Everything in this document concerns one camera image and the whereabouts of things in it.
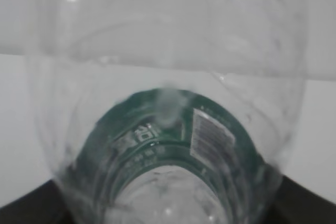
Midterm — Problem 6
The clear water bottle green label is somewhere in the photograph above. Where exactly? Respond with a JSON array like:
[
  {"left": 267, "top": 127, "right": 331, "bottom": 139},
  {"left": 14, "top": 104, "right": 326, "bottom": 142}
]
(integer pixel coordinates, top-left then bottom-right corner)
[{"left": 25, "top": 0, "right": 306, "bottom": 223}]

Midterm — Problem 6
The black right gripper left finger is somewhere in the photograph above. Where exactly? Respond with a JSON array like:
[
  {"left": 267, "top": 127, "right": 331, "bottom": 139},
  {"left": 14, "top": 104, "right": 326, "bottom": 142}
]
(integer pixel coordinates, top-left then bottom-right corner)
[{"left": 1, "top": 180, "right": 66, "bottom": 223}]

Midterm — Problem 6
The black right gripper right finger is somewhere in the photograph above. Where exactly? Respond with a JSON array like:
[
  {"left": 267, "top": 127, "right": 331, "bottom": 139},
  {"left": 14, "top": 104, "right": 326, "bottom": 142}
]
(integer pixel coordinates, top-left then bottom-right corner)
[{"left": 270, "top": 176, "right": 335, "bottom": 224}]

